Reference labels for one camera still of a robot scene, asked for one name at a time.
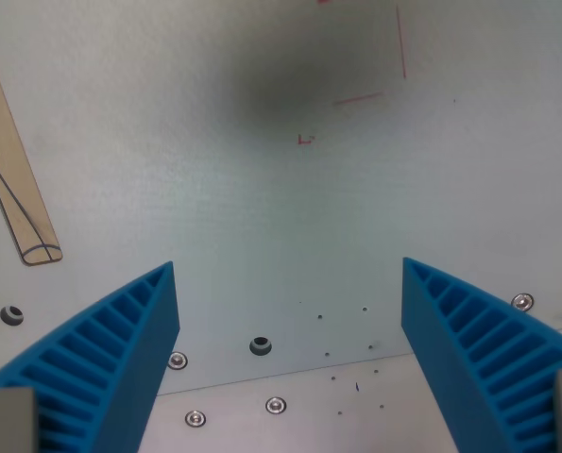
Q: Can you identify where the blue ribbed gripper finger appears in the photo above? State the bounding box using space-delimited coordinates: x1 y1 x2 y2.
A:
0 260 181 453
400 256 562 453

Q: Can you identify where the tan wooden strip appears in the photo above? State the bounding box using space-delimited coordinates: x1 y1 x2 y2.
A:
0 23 64 267

